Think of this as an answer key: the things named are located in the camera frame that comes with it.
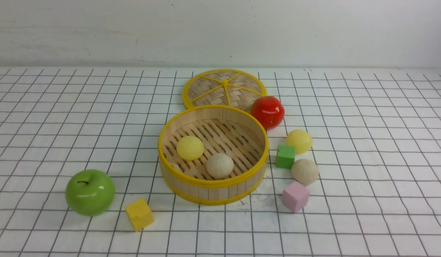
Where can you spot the beige bun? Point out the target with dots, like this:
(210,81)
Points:
(305,171)
(219,165)

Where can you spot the woven bamboo steamer lid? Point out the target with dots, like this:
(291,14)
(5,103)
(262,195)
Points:
(227,87)

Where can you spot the green cube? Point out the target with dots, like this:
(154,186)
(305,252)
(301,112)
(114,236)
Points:
(285,156)

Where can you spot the bamboo steamer tray yellow rim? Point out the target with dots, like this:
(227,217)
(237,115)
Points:
(221,129)

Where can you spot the pink cube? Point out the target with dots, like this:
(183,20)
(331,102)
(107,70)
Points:
(295,196)

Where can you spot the yellow bun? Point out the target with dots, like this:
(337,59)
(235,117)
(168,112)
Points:
(300,140)
(190,148)

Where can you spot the beige bun front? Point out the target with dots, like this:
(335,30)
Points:
(219,165)

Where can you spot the red tomato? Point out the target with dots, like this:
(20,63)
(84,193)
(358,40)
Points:
(269,111)

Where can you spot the green apple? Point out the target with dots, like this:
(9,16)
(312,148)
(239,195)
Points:
(90,192)

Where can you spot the yellow cube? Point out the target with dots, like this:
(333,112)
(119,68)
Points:
(139,214)

